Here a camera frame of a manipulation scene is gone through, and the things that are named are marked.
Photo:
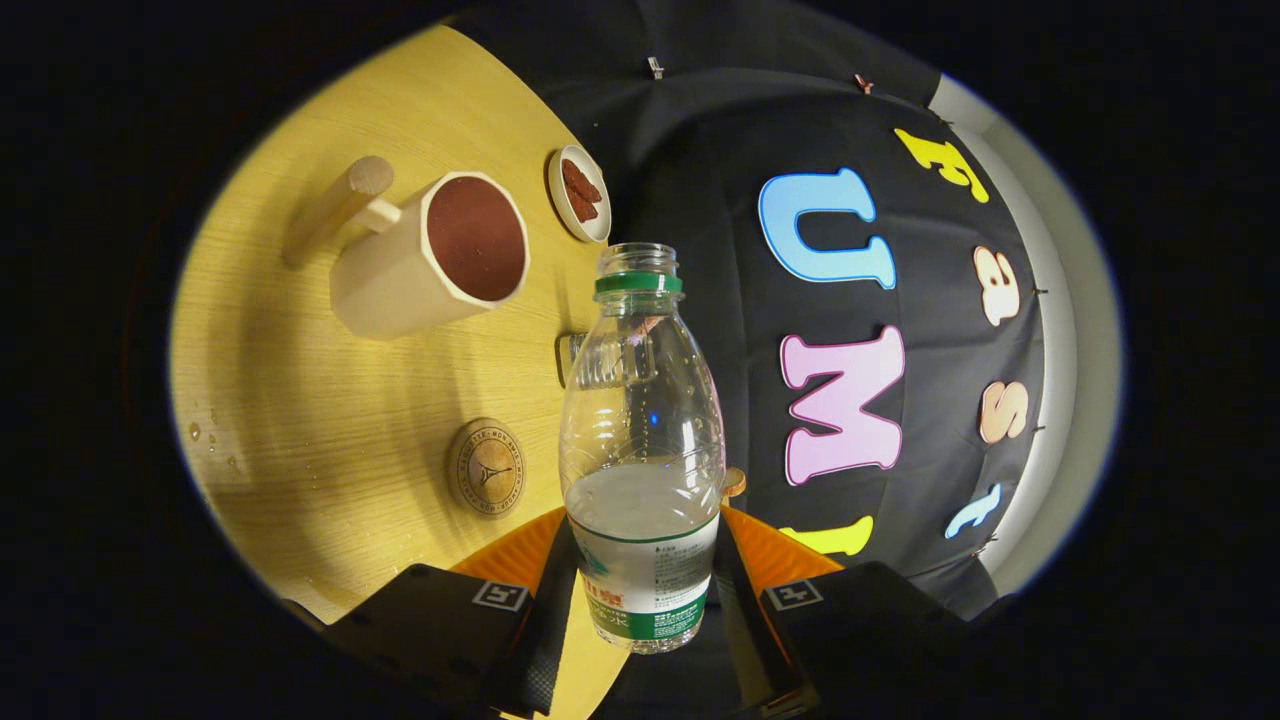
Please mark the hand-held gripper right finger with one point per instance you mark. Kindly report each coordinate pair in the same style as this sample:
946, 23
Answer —
745, 640

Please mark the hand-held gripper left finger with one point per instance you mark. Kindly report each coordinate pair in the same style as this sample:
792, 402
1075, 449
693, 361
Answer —
545, 640

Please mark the clear plastic juice bottle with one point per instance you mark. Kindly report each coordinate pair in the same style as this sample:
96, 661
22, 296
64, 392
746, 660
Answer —
640, 520

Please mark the round cork coaster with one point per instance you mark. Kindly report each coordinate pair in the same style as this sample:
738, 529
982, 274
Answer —
485, 468

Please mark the ribbed clear glass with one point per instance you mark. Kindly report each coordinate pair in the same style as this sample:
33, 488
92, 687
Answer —
572, 358

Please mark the wooden table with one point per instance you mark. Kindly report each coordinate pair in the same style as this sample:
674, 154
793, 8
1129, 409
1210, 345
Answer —
330, 430

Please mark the brown food piece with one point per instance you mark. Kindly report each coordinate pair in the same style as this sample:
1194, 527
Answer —
580, 180
583, 208

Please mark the oval white plate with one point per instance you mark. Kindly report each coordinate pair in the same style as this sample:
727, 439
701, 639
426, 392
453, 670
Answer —
556, 195

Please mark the pink cloth clip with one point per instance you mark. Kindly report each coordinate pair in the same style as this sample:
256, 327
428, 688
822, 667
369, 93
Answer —
862, 83

